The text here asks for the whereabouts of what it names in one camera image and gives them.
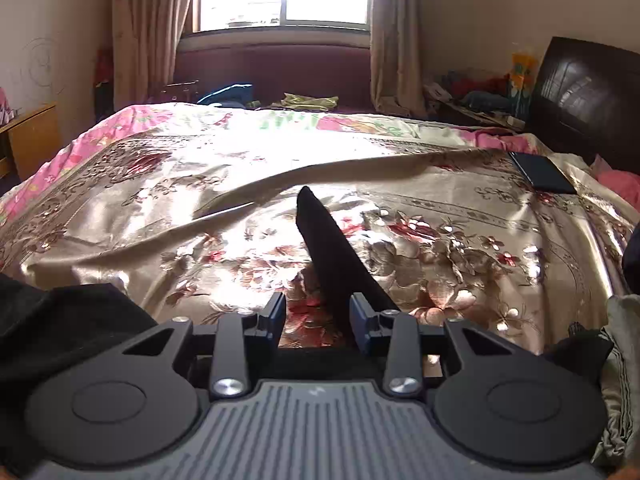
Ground dark red upholstered bench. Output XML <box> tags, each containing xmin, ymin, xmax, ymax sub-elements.
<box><xmin>167</xmin><ymin>32</ymin><xmax>376</xmax><ymax>111</ymax></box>

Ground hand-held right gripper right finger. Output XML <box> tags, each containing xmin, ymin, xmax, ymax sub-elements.
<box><xmin>349</xmin><ymin>292</ymin><xmax>527</xmax><ymax>399</ymax></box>

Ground grey cloth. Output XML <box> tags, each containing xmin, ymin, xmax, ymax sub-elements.
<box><xmin>592</xmin><ymin>292</ymin><xmax>640</xmax><ymax>467</ymax></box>

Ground dark wooden headboard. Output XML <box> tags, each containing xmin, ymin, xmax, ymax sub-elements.
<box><xmin>525</xmin><ymin>36</ymin><xmax>640</xmax><ymax>173</ymax></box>

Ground black smartphone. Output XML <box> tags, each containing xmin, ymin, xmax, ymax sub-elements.
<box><xmin>507</xmin><ymin>151</ymin><xmax>579</xmax><ymax>195</ymax></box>

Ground cluttered bedside table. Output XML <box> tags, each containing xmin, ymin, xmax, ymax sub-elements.
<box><xmin>425</xmin><ymin>72</ymin><xmax>526</xmax><ymax>130</ymax></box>

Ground blue bag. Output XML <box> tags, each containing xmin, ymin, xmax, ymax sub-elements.
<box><xmin>197</xmin><ymin>82</ymin><xmax>256</xmax><ymax>107</ymax></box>

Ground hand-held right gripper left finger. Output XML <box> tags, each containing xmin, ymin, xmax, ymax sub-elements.
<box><xmin>122</xmin><ymin>291</ymin><xmax>287</xmax><ymax>401</ymax></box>

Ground golden floral satin bedspread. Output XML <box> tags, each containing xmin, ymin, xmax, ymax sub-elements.
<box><xmin>0</xmin><ymin>110</ymin><xmax>640</xmax><ymax>361</ymax></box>

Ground pink pillow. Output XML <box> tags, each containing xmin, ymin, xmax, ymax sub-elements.
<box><xmin>592</xmin><ymin>157</ymin><xmax>640</xmax><ymax>192</ymax></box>

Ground yellow-green cloth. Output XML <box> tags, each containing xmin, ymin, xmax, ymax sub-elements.
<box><xmin>272</xmin><ymin>92</ymin><xmax>341</xmax><ymax>111</ymax></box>

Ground wooden cabinet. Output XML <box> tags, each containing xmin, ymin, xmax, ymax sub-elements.
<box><xmin>0</xmin><ymin>102</ymin><xmax>60</xmax><ymax>182</ymax></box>

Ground yellow printed packet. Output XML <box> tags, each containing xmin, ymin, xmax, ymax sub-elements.
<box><xmin>507</xmin><ymin>52</ymin><xmax>540</xmax><ymax>121</ymax></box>

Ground black pants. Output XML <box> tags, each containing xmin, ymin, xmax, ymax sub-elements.
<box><xmin>0</xmin><ymin>185</ymin><xmax>402</xmax><ymax>466</ymax></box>

